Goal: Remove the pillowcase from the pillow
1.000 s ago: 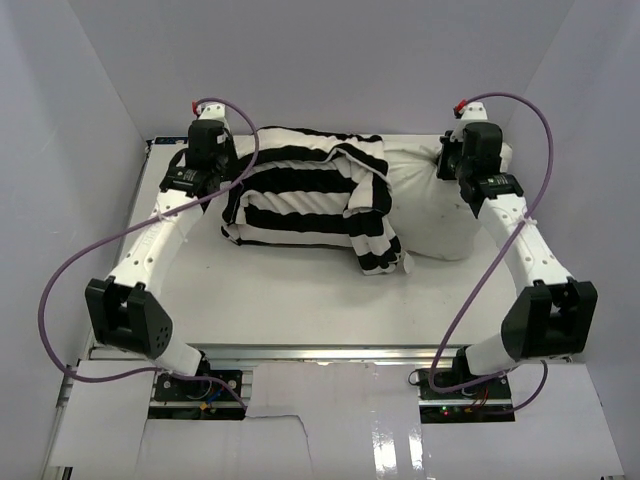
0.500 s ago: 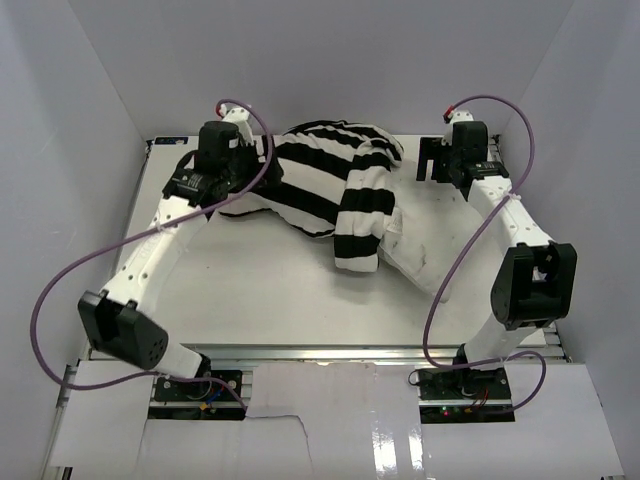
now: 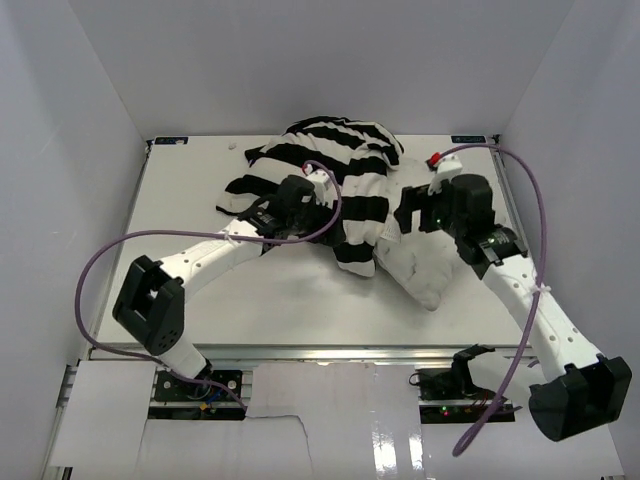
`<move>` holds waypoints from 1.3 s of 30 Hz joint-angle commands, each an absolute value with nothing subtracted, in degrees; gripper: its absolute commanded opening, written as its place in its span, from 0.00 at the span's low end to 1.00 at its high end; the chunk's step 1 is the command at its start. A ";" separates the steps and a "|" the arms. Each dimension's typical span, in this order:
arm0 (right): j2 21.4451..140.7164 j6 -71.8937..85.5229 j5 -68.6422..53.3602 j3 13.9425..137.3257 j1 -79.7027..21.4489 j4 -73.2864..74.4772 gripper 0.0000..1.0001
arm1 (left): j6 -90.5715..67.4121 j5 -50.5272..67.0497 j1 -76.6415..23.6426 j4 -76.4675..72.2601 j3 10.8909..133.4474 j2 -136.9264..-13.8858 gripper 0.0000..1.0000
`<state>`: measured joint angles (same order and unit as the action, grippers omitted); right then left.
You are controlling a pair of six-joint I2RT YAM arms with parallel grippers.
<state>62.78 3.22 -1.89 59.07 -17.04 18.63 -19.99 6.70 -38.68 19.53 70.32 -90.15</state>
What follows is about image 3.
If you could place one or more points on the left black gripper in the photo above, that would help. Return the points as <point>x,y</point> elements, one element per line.
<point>320,212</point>

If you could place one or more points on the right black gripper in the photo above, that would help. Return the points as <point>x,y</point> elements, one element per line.
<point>415,199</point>

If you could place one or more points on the white pillow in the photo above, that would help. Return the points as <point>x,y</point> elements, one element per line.
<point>422,264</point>

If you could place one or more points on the black white striped pillowcase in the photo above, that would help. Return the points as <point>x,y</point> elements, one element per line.
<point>360,154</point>

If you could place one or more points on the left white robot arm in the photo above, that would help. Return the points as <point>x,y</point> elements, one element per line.
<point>151,302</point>

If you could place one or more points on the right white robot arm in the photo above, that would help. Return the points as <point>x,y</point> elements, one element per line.
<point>583,389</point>

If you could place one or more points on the white pillow care label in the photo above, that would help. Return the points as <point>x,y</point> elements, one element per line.
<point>391,233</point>

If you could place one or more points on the right blue corner label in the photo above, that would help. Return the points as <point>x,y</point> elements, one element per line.
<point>468,139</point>

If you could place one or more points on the blue corner label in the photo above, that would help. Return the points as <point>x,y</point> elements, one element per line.
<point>171,140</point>
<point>468,139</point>

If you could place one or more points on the left blue corner label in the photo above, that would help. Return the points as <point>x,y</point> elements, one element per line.
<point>171,140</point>

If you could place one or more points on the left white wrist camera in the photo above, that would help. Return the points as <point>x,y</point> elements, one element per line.
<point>324,189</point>

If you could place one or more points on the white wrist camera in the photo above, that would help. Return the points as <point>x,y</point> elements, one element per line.
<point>444,168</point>
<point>324,189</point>

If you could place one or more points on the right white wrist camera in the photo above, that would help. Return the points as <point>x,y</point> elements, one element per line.
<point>444,168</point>

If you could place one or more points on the aluminium table frame rail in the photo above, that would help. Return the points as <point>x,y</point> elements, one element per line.
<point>507,215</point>

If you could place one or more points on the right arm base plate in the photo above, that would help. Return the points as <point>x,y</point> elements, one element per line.
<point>441,402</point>

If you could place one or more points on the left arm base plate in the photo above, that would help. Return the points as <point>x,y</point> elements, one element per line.
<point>173,399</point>

